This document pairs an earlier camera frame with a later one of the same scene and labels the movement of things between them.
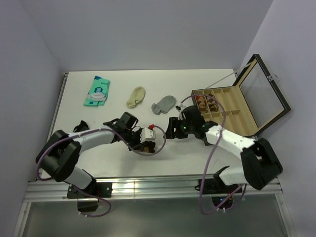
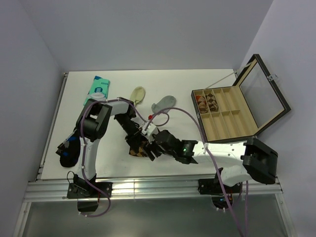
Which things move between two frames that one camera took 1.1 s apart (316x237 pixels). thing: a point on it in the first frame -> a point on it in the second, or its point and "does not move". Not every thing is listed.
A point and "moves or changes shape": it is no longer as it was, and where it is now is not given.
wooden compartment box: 254,101 does not move
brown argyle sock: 149,149 moves or changes shape
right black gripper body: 183,128 -> 156,148
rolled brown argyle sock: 213,105 does not move
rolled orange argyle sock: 202,103 does not move
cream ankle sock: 137,96 does not move
